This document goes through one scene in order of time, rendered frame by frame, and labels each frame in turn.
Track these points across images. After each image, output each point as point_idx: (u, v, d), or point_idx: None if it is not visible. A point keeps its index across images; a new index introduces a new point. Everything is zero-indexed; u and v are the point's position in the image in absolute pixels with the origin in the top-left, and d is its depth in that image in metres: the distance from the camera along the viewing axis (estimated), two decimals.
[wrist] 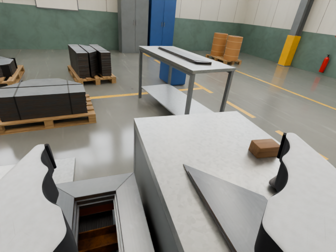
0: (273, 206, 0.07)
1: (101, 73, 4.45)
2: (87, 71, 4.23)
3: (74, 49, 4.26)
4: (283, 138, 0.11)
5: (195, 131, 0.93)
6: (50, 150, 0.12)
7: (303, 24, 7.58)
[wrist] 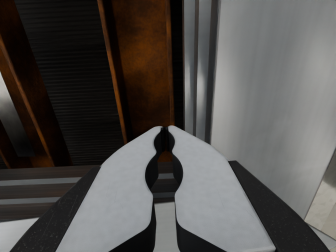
0: (180, 200, 0.07)
1: None
2: None
3: None
4: (167, 133, 0.12)
5: None
6: (164, 134, 0.13)
7: None
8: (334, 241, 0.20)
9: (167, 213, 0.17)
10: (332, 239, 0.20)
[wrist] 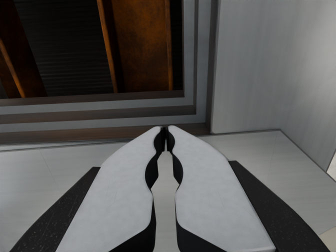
0: (180, 200, 0.07)
1: None
2: None
3: None
4: (167, 133, 0.12)
5: None
6: (164, 134, 0.13)
7: None
8: None
9: None
10: None
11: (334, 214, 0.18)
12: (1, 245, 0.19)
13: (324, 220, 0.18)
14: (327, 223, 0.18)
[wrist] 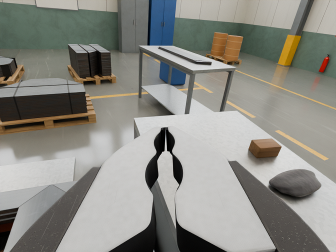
0: (180, 200, 0.07)
1: (101, 73, 4.45)
2: (87, 71, 4.23)
3: (74, 49, 4.26)
4: (167, 133, 0.12)
5: (195, 131, 0.93)
6: (164, 134, 0.13)
7: (303, 24, 7.57)
8: None
9: None
10: None
11: None
12: None
13: None
14: None
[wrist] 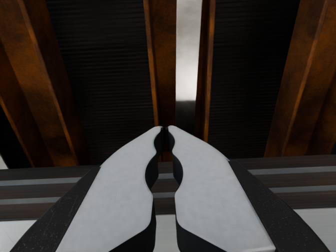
0: (180, 200, 0.07)
1: None
2: None
3: None
4: (167, 133, 0.12)
5: None
6: (164, 134, 0.13)
7: None
8: None
9: None
10: None
11: None
12: None
13: None
14: None
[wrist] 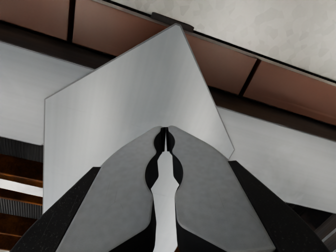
0: (180, 200, 0.07)
1: None
2: None
3: None
4: (167, 133, 0.12)
5: None
6: (164, 134, 0.13)
7: None
8: (169, 30, 0.15)
9: (57, 165, 0.21)
10: (161, 33, 0.15)
11: (170, 59, 0.16)
12: None
13: (177, 70, 0.16)
14: (183, 67, 0.16)
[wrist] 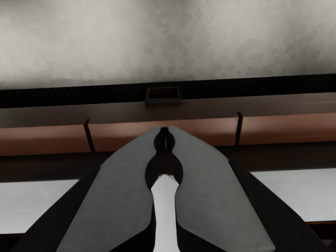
0: (180, 200, 0.07)
1: None
2: None
3: None
4: (167, 133, 0.12)
5: None
6: (164, 134, 0.13)
7: None
8: (160, 178, 0.22)
9: None
10: (156, 181, 0.22)
11: (167, 190, 0.23)
12: None
13: (175, 194, 0.23)
14: None
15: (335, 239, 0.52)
